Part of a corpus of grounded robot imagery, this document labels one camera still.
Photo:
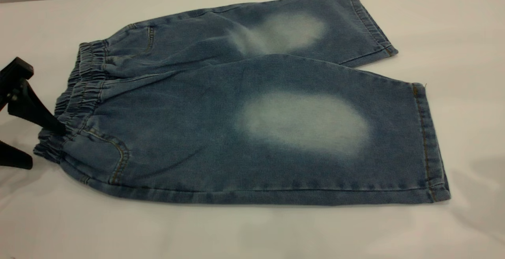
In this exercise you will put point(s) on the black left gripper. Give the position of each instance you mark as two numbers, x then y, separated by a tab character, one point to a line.
14	71

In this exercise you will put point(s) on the blue denim pants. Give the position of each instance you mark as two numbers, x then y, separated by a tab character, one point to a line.
189	140

